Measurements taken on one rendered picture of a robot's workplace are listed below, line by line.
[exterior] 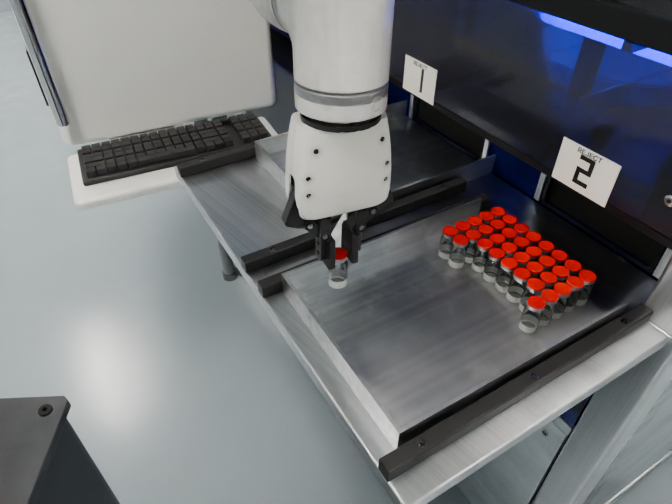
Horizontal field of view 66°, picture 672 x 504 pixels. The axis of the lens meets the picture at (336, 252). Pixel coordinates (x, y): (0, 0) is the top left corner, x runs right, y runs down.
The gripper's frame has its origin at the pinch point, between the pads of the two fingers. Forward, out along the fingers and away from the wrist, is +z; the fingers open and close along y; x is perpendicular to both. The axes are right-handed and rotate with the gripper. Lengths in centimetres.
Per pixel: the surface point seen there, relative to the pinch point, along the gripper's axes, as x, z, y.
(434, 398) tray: 14.0, 12.9, -5.4
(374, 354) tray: 6.0, 12.6, -2.2
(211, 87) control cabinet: -78, 9, -3
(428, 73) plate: -30.4, -5.7, -29.8
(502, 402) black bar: 18.3, 11.1, -10.8
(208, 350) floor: -81, 97, 9
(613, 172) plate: 4.7, -4.2, -34.1
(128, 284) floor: -125, 96, 30
